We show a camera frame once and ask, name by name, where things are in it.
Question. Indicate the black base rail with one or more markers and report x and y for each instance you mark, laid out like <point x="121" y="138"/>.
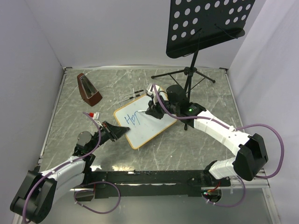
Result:
<point x="152" y="183"/>

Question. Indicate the black music stand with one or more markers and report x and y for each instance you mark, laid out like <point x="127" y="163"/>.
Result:
<point x="195" y="25"/>

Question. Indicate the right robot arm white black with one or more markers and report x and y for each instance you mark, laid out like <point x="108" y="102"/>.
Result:
<point x="249" y="151"/>

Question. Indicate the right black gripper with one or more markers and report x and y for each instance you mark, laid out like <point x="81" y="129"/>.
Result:
<point x="153" y="110"/>

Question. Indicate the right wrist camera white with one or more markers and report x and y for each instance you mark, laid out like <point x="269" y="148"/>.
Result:
<point x="152" y="91"/>

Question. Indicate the yellow framed whiteboard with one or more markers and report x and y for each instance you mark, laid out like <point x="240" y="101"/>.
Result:
<point x="143" y="127"/>

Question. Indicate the brown wooden metronome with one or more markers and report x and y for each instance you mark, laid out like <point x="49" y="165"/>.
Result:
<point x="88" y="91"/>

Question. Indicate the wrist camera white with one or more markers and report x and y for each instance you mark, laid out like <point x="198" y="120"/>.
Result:
<point x="94" y="115"/>
<point x="152" y="91"/>

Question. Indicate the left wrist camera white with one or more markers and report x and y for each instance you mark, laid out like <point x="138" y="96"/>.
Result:
<point x="94" y="115"/>

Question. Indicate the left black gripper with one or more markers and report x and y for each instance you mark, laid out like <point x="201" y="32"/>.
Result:
<point x="113" y="132"/>

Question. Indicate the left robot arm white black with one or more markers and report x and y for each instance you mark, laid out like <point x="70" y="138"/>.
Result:
<point x="40" y="190"/>

